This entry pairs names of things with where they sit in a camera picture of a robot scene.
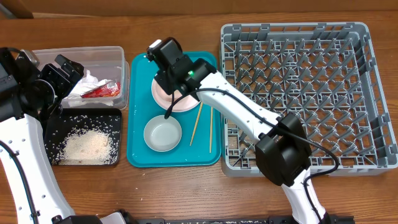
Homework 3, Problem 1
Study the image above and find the white napkin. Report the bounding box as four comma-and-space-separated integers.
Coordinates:
66, 70, 111, 99

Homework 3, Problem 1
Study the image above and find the red snack wrapper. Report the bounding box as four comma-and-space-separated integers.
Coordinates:
81, 82, 121, 98

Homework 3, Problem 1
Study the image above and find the white rice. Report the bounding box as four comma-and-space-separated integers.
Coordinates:
46, 113, 122, 166

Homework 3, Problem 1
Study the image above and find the grey bowl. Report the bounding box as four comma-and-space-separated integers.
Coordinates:
144, 115, 182, 152

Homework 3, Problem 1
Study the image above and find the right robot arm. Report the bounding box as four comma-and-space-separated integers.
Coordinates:
147, 54, 328, 223

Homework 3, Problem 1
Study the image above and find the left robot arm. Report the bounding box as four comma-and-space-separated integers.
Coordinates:
1, 47, 129, 223

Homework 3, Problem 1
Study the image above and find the pink plate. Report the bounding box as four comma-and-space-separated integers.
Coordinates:
151, 79, 200, 112

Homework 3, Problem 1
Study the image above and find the clear plastic bin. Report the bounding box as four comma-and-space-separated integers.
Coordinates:
33, 46, 130, 110

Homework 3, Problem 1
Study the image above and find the left wooden chopstick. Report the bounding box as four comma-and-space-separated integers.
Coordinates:
190, 102, 203, 146

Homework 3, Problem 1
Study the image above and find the wooden chopstick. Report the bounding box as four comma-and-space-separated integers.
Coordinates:
209, 107, 213, 154
190, 102, 203, 146

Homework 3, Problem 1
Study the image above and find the right wooden chopstick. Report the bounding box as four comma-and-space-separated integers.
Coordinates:
209, 107, 213, 154

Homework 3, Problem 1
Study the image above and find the black plastic tray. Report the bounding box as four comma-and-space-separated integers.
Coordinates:
43, 108, 123, 166

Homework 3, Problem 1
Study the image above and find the teal serving tray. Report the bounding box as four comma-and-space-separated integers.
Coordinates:
126, 54, 222, 168

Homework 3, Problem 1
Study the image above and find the grey dish rack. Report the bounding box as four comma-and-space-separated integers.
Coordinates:
220, 22, 397, 176

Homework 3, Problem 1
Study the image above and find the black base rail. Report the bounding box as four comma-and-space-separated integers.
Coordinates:
118, 208, 355, 224

